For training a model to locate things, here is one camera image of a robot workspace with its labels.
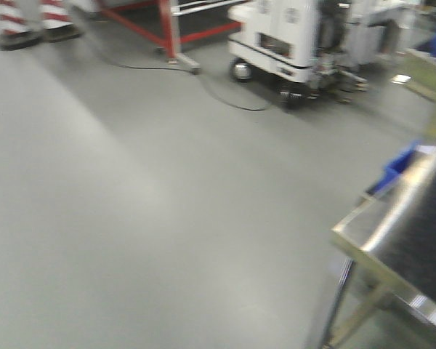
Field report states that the red white striped barrier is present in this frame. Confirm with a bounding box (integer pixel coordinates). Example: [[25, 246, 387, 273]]
[[0, 0, 82, 51]]

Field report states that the red metal frame cart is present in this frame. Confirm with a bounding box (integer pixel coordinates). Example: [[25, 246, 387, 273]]
[[96, 1, 241, 75]]

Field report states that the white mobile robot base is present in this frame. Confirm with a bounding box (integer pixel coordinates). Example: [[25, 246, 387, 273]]
[[228, 1, 368, 110]]

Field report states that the left blue plastic bin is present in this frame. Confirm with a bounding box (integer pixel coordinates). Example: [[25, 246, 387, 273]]
[[366, 140, 419, 196]]

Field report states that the black floor cable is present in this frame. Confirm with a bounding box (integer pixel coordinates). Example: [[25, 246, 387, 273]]
[[94, 47, 273, 112]]

